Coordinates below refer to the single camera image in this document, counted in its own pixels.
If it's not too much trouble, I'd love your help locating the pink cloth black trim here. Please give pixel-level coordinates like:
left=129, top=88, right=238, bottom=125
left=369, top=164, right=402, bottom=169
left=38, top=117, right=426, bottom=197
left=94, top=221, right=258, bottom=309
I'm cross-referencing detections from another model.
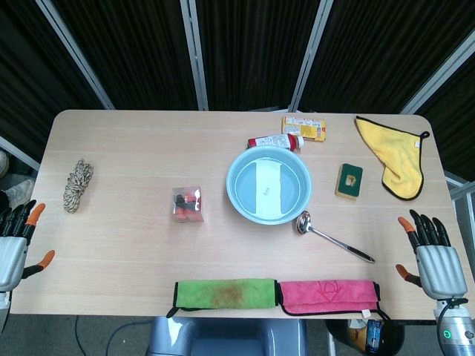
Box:
left=277, top=280, right=390, bottom=322

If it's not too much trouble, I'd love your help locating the yellow snack packet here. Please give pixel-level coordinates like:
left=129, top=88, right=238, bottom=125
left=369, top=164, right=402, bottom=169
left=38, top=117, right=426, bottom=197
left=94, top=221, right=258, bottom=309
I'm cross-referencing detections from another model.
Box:
left=281, top=116, right=330, bottom=142

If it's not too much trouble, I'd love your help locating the yellow packet in bin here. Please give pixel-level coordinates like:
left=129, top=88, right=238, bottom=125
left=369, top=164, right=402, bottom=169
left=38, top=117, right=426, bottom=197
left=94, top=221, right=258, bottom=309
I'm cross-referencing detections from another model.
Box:
left=347, top=320, right=367, bottom=346

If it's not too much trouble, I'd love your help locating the clear box with orange items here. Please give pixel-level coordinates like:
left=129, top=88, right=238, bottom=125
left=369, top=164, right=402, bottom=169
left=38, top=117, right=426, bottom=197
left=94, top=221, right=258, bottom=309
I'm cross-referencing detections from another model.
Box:
left=171, top=186, right=206, bottom=224

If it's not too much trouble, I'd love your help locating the light blue plastic bowl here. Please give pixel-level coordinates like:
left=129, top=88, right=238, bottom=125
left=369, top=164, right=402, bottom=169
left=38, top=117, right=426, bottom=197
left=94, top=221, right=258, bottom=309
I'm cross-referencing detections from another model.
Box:
left=226, top=147, right=312, bottom=226

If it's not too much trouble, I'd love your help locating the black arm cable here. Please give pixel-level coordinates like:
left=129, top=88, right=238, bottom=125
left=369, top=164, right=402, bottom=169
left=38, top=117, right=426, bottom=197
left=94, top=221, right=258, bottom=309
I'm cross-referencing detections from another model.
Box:
left=437, top=297, right=469, bottom=334

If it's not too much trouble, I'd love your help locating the black waste bin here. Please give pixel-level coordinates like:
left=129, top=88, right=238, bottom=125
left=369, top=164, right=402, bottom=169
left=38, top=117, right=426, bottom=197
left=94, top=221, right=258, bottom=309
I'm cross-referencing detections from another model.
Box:
left=325, top=319, right=405, bottom=356

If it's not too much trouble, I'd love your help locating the grey partition post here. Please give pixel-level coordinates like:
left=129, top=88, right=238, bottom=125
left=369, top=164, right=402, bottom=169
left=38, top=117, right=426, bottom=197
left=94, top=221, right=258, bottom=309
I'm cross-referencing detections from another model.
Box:
left=400, top=29, right=475, bottom=114
left=0, top=135, right=42, bottom=171
left=180, top=0, right=209, bottom=111
left=443, top=170, right=475, bottom=196
left=35, top=0, right=116, bottom=111
left=288, top=0, right=335, bottom=112

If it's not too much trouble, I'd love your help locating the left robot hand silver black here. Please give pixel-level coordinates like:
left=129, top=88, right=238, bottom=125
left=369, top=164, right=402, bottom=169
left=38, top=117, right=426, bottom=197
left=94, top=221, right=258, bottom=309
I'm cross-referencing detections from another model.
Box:
left=0, top=200, right=56, bottom=294

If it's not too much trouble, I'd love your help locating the yellow cloth black trim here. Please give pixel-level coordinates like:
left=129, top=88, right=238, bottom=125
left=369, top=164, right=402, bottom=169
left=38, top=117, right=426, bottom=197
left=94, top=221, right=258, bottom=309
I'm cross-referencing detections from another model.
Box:
left=355, top=115, right=430, bottom=202

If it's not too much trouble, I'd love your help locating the coiled speckled rope bundle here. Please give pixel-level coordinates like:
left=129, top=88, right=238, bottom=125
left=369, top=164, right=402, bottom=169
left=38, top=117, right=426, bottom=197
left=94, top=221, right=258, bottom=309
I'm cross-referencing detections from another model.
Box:
left=62, top=158, right=95, bottom=214

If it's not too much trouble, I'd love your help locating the green and yellow sponge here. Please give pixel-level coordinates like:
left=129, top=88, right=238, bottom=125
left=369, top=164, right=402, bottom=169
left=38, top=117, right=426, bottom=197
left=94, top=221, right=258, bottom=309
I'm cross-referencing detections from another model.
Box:
left=335, top=162, right=364, bottom=201

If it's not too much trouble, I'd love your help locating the blue floor cable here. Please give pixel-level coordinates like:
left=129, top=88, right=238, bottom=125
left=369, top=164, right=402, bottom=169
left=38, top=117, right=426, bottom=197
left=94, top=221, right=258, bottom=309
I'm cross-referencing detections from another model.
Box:
left=73, top=314, right=90, bottom=356

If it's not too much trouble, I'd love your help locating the silver metal ladle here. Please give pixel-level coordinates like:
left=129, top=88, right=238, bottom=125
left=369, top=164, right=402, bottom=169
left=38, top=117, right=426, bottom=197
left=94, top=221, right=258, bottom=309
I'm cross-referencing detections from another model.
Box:
left=295, top=210, right=376, bottom=263

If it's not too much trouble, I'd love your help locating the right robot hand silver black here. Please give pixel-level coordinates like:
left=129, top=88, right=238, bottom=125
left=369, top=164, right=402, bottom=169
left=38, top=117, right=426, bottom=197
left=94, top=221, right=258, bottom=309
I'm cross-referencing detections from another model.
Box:
left=395, top=209, right=468, bottom=300

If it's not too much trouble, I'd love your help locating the green cloth brown stain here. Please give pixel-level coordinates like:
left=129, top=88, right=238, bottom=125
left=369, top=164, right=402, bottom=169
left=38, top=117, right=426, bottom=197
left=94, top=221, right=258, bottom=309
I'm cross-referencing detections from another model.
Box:
left=166, top=277, right=280, bottom=319

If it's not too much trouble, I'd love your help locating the blue bottle in bin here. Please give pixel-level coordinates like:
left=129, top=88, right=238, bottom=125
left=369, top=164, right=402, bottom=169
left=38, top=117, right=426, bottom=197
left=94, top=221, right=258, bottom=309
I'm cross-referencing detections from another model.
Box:
left=366, top=319, right=383, bottom=352

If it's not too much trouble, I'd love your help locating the red bottle white label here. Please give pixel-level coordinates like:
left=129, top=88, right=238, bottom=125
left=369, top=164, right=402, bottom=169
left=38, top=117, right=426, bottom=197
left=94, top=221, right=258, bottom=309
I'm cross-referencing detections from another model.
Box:
left=247, top=133, right=305, bottom=152

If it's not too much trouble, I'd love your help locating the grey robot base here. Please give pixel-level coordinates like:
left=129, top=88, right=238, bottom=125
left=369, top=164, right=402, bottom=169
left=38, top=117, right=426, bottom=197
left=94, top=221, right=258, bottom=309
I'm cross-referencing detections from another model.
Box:
left=148, top=317, right=309, bottom=356

